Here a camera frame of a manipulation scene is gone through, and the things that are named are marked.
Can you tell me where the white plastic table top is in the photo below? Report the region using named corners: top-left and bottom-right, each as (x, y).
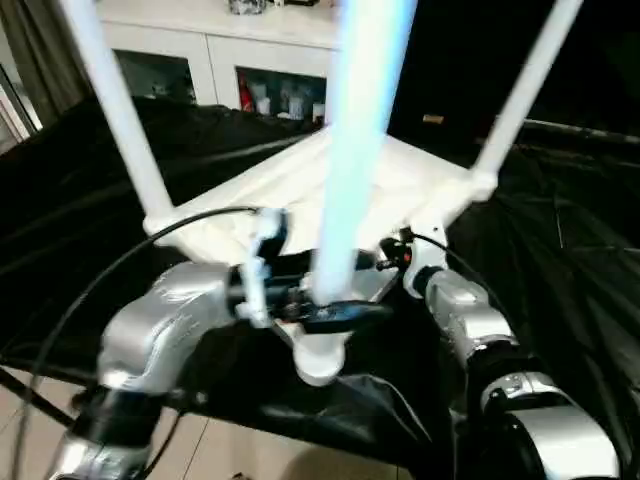
top-left (143, 125), bottom-right (496, 389)

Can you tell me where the white plastic table leg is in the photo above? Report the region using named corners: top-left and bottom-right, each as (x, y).
top-left (296, 0), bottom-right (421, 313)
top-left (58, 0), bottom-right (177, 237)
top-left (468, 0), bottom-right (587, 201)

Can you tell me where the black fabric backdrop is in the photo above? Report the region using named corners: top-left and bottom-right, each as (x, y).
top-left (385, 0), bottom-right (640, 136)

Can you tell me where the black table mat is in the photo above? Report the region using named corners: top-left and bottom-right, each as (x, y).
top-left (0, 95), bottom-right (640, 479)

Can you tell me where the silver metal rod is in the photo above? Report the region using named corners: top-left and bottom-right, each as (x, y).
top-left (500, 118), bottom-right (640, 143)

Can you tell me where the white glass-door cabinet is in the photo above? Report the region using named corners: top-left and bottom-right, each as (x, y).
top-left (95, 0), bottom-right (346, 127)

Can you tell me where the black metal table leg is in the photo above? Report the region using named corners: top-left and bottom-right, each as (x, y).
top-left (0, 368), bottom-right (73, 431)

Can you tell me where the grey curtain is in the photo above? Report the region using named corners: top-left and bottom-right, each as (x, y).
top-left (0, 0), bottom-right (93, 129)

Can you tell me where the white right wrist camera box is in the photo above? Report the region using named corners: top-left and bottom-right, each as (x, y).
top-left (400, 228), bottom-right (451, 301)

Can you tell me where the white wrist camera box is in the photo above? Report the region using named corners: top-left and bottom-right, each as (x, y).
top-left (240, 207), bottom-right (292, 329)
top-left (400, 228), bottom-right (451, 301)

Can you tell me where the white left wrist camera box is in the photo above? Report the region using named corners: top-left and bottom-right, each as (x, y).
top-left (240, 207), bottom-right (292, 329)

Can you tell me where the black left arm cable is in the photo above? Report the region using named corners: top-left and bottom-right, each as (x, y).
top-left (0, 205), bottom-right (265, 480)

